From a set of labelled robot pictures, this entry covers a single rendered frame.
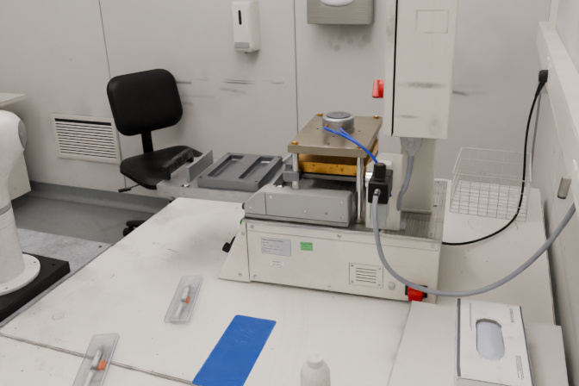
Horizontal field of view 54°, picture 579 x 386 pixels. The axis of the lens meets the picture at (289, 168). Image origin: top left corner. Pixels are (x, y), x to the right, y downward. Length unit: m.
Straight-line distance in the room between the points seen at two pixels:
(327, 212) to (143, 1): 2.33
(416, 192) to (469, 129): 1.58
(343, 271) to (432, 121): 0.41
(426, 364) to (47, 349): 0.78
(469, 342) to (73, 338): 0.82
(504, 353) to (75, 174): 3.35
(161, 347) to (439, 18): 0.87
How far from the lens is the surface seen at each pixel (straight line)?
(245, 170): 1.46
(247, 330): 1.28
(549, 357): 1.21
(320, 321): 1.29
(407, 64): 1.15
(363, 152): 1.24
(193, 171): 1.49
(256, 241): 1.36
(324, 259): 1.33
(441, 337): 1.20
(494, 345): 1.09
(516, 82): 2.85
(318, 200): 1.28
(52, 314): 1.45
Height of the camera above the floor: 1.51
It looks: 21 degrees down
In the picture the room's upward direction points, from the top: 2 degrees counter-clockwise
